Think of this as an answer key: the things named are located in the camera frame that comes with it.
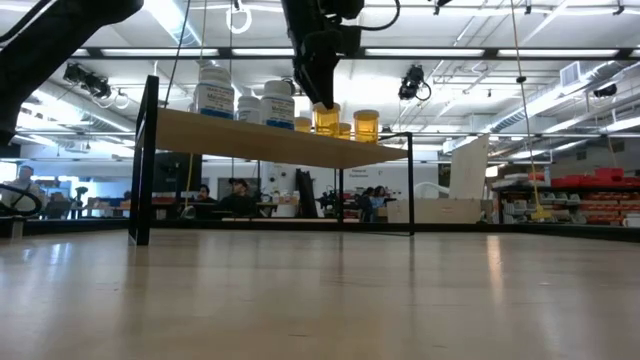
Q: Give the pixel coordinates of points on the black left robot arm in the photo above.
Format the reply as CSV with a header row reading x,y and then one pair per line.
x,y
45,45

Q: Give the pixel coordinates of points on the black leaning panel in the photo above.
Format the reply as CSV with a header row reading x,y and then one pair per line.
x,y
306,195

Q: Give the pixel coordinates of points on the red storage bin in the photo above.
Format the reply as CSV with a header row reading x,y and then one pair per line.
x,y
609,173
565,182

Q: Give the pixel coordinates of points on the storage rack with bins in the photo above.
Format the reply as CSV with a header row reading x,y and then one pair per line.
x,y
565,205

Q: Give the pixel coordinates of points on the person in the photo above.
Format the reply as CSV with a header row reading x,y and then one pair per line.
x,y
239,200
24,187
366,202
382,196
204,192

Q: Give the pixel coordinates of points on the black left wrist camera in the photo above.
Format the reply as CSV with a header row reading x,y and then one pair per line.
x,y
351,40

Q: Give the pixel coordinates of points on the white melatonin bottle blue label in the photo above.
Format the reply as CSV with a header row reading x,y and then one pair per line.
x,y
214,100
277,110
248,112

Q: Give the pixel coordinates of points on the black overhead beam with lights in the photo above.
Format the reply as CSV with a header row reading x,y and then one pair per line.
x,y
225,52

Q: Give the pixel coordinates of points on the small white cap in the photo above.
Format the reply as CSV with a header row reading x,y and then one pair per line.
x,y
326,124

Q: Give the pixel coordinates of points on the white panel board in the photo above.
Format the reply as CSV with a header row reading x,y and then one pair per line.
x,y
470,170

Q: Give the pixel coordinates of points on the beige cardboard box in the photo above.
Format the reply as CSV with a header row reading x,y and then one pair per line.
x,y
435,211

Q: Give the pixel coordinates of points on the black ceiling-hung device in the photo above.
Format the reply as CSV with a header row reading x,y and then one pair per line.
x,y
411,82
605,90
87,80

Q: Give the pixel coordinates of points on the white ceiling vent unit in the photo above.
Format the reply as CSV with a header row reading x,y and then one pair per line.
x,y
570,75

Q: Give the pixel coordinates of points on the black monitor screen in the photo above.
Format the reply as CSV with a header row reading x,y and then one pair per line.
x,y
170,172

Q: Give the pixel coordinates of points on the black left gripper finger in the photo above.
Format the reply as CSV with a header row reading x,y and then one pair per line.
x,y
334,75
312,80

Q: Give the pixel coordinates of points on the black aluminium table frame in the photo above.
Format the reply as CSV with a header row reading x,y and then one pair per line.
x,y
75,226

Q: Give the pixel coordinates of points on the wooden shelf black metal frame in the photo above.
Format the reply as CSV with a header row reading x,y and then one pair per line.
x,y
225,140

